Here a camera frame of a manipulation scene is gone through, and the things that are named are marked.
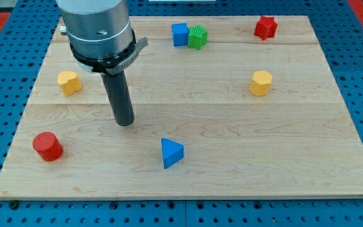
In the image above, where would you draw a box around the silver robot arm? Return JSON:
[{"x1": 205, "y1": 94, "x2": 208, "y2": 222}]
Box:
[{"x1": 56, "y1": 0, "x2": 135, "y2": 73}]

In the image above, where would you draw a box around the blue cube block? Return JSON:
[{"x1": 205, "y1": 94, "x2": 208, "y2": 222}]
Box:
[{"x1": 171, "y1": 23, "x2": 189, "y2": 47}]

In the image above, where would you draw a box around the blue triangle block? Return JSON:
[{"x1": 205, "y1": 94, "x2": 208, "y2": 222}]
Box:
[{"x1": 161, "y1": 137, "x2": 184, "y2": 169}]

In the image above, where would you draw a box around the wooden board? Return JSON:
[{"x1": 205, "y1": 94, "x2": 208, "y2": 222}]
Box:
[{"x1": 0, "y1": 16, "x2": 363, "y2": 201}]

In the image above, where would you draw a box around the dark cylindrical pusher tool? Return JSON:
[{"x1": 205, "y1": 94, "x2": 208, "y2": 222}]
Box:
[{"x1": 101, "y1": 71, "x2": 135, "y2": 126}]

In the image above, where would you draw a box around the green star block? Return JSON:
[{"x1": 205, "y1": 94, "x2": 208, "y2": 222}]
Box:
[{"x1": 188, "y1": 25, "x2": 208, "y2": 50}]

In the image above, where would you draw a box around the yellow hexagon block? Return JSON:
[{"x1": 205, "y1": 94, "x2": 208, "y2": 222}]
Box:
[{"x1": 248, "y1": 71, "x2": 273, "y2": 96}]

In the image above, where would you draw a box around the yellow heart block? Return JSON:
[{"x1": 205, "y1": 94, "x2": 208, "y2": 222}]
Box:
[{"x1": 57, "y1": 71, "x2": 83, "y2": 96}]

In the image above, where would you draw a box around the red star block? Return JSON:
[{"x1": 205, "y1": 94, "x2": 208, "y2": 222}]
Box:
[{"x1": 254, "y1": 16, "x2": 278, "y2": 40}]

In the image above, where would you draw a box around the red cylinder block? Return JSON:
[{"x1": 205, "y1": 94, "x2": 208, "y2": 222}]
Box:
[{"x1": 32, "y1": 131, "x2": 64, "y2": 161}]

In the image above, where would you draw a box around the black clamp ring with lever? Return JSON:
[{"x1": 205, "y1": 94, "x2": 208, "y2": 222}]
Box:
[{"x1": 69, "y1": 28, "x2": 149, "y2": 76}]

